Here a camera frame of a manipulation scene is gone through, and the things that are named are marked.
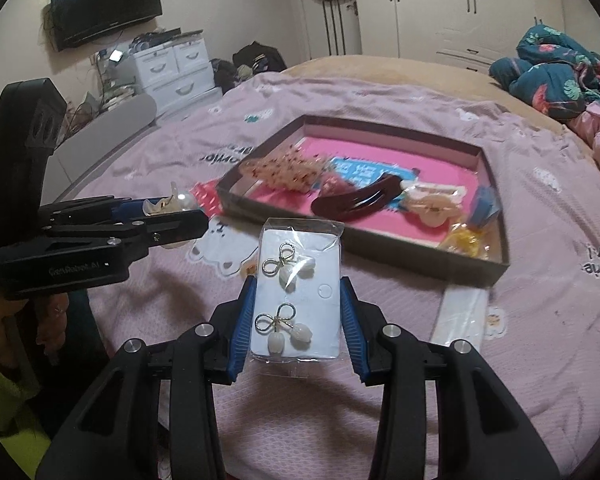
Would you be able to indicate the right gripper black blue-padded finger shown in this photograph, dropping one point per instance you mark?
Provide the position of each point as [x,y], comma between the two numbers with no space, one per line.
[483,431]
[112,431]

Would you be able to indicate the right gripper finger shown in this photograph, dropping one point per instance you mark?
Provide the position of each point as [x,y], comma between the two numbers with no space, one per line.
[127,211]
[168,229]

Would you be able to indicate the white pearl flower clip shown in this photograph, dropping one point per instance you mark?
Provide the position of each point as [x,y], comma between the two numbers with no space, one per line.
[177,202]

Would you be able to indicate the clear plastic jewelry bag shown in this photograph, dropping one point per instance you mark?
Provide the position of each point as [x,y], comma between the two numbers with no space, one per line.
[462,315]

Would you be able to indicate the white earring card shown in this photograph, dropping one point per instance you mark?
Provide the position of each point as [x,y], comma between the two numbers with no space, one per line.
[295,325]

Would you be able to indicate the maroon oval hair clip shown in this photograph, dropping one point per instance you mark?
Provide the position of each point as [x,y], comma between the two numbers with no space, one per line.
[360,203]

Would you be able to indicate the blue boxed jewelry packet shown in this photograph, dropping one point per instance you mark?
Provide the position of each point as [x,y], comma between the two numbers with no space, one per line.
[485,207]

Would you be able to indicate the person's left hand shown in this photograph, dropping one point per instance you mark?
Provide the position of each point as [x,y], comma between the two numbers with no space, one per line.
[49,323]

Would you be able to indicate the grey bed footboard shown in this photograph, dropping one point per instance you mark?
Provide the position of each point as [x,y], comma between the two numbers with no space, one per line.
[81,153]

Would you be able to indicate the pink printed bed sheet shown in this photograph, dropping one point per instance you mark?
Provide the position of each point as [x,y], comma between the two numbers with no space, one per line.
[543,338]

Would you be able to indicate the green jacket sleeve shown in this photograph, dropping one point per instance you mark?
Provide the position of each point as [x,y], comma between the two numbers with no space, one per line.
[22,436]

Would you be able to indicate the white drawer cabinet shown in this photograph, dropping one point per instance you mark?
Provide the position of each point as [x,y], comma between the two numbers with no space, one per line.
[173,74]

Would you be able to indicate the clear red-speckled claw clip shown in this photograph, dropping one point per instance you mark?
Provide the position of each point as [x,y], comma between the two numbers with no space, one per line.
[290,170]

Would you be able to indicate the pink fuzzy hair accessory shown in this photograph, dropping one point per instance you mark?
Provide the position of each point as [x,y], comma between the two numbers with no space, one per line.
[333,184]

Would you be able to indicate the black bag on floor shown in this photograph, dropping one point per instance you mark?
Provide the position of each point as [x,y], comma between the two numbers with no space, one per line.
[249,61]

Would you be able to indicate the cream claw hair clip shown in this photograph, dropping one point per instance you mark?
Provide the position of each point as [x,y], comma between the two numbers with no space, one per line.
[434,204]

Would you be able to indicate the dark cardboard tray pink lining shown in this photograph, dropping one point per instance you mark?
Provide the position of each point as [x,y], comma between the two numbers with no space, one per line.
[361,152]

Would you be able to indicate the teal floral quilt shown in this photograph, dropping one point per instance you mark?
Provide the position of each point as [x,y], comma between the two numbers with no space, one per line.
[559,78]

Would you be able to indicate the white wardrobe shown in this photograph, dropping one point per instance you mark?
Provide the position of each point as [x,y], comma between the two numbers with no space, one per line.
[468,34]

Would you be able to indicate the black wall television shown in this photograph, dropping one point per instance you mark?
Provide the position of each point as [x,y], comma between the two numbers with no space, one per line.
[77,22]

